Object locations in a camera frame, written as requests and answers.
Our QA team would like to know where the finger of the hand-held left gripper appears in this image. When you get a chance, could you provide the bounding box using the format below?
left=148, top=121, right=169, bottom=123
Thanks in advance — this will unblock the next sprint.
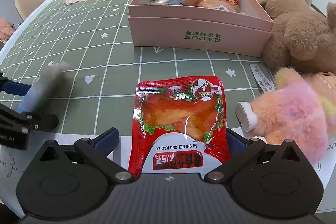
left=0, top=72, right=32, bottom=96
left=0, top=103, right=59, bottom=134

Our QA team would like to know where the pink plush toy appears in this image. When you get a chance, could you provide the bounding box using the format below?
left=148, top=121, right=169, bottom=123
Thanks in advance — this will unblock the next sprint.
left=235, top=67, right=336, bottom=164

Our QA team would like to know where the pink cardboard box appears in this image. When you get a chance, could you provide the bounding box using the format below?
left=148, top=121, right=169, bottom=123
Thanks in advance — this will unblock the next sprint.
left=128, top=0, right=275, bottom=58

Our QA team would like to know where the brown teddy bear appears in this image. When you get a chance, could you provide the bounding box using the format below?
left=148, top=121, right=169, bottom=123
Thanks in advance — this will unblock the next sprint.
left=259, top=0, right=336, bottom=73

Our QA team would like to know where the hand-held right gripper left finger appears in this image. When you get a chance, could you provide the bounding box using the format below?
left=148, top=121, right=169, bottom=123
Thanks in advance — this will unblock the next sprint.
left=39, top=128, right=135, bottom=184

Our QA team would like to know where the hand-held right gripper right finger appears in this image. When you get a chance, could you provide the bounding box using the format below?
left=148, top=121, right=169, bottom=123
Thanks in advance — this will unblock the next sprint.
left=205, top=128, right=301, bottom=184

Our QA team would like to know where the white printed label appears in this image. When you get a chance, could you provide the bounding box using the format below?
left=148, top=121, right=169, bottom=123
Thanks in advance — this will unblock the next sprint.
left=249, top=63, right=276, bottom=94

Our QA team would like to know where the round rice cracker packet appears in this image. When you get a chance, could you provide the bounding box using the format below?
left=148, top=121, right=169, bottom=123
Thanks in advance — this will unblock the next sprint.
left=194, top=0, right=246, bottom=14

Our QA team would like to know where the pink soft object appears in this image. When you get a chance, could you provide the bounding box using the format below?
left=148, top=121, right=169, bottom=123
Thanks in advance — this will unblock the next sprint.
left=0, top=17, right=15, bottom=42

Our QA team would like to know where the red roast duck packet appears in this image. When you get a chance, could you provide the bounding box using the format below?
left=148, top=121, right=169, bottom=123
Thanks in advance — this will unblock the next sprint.
left=128, top=76, right=233, bottom=180

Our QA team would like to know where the green checked tablecloth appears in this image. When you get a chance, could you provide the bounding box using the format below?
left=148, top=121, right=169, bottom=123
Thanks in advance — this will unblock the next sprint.
left=0, top=0, right=332, bottom=216

